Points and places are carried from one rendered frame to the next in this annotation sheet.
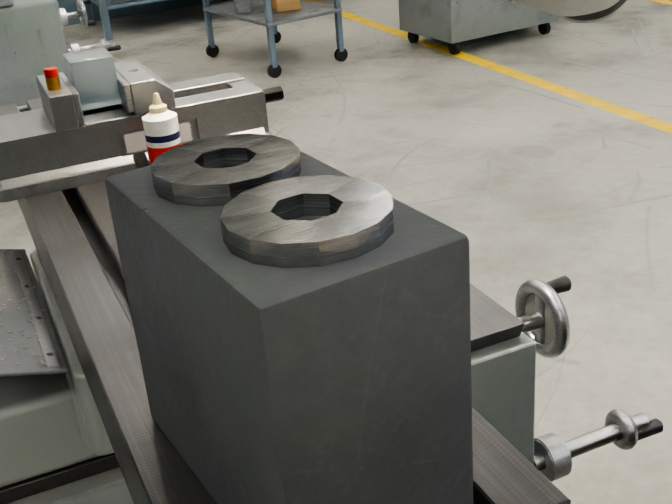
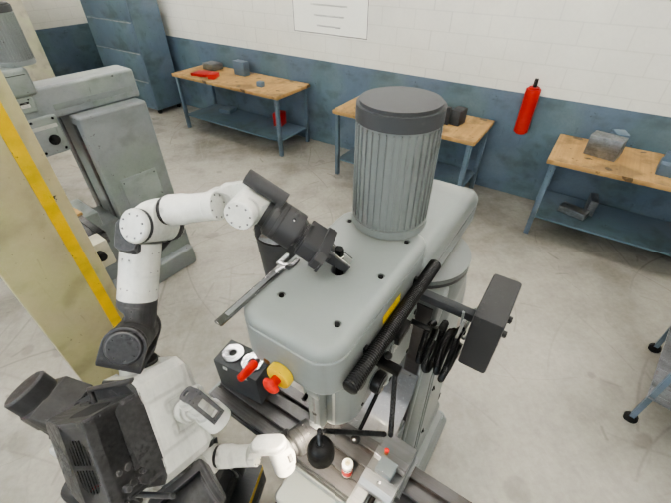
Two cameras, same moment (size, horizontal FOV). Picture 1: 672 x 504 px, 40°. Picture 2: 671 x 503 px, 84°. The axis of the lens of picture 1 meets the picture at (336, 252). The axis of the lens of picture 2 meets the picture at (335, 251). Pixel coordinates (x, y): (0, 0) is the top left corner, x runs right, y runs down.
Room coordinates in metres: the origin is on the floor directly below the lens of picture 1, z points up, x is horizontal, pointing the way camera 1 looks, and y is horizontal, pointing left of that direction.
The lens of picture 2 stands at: (1.47, -0.16, 2.47)
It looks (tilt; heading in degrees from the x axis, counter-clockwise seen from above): 39 degrees down; 146
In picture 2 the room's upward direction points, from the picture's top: straight up
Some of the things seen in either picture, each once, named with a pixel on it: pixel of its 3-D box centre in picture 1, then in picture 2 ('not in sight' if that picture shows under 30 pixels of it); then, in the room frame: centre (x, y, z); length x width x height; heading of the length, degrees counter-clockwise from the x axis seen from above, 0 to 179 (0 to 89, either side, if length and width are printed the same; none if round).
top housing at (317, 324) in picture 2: not in sight; (341, 290); (0.93, 0.22, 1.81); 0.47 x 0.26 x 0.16; 112
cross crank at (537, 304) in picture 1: (521, 325); not in sight; (1.13, -0.26, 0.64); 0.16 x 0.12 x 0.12; 112
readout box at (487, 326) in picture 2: not in sight; (491, 323); (1.14, 0.61, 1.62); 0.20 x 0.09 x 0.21; 112
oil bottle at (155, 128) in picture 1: (163, 138); (347, 466); (1.03, 0.19, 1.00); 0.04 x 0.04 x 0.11
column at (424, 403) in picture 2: not in sight; (401, 360); (0.70, 0.78, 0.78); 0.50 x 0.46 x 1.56; 112
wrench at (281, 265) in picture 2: not in sight; (259, 286); (0.89, 0.03, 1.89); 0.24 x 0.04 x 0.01; 113
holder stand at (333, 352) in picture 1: (281, 333); (246, 370); (0.48, 0.04, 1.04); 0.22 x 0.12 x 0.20; 29
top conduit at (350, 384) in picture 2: not in sight; (397, 315); (1.06, 0.29, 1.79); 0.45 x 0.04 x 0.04; 112
